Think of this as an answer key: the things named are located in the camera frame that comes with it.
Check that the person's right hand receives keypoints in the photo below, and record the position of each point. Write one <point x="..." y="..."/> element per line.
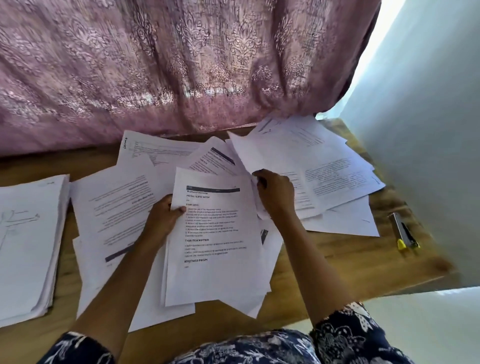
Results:
<point x="276" y="196"/>

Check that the person's left hand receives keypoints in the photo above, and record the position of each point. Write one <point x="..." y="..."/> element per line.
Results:
<point x="161" y="221"/>

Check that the person's right forearm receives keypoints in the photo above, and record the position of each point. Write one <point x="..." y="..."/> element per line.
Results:
<point x="311" y="270"/>

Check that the person's left forearm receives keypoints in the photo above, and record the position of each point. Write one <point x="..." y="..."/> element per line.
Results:
<point x="116" y="296"/>

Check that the silver yellow black stapler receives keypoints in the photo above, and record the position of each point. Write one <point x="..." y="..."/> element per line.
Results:
<point x="401" y="231"/>

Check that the pink patterned curtain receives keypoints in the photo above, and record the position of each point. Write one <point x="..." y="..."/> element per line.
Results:
<point x="165" y="67"/>

